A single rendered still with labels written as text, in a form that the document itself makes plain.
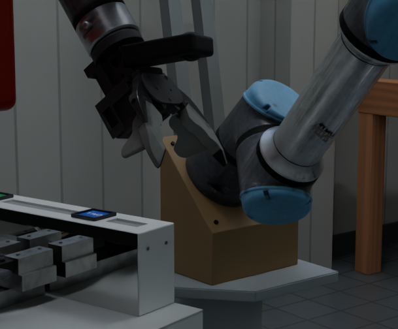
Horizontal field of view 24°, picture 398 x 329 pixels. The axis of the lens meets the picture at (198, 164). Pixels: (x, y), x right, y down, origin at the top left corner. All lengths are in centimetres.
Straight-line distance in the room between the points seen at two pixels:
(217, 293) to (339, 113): 44
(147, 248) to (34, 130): 235
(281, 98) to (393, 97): 286
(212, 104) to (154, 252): 229
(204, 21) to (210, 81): 24
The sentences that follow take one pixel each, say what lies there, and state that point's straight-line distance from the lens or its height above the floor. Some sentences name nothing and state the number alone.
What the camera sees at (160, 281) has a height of 87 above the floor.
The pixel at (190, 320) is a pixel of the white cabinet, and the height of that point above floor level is 81.
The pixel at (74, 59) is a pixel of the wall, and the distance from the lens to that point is 394.
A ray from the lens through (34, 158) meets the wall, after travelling 388.
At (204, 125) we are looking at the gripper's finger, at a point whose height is 117.
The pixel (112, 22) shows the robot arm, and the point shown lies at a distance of 123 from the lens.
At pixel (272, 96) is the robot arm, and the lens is 165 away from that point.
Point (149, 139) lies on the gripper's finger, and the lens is 112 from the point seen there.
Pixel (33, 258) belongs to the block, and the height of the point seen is 90.
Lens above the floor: 133
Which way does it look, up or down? 10 degrees down
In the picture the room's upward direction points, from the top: straight up
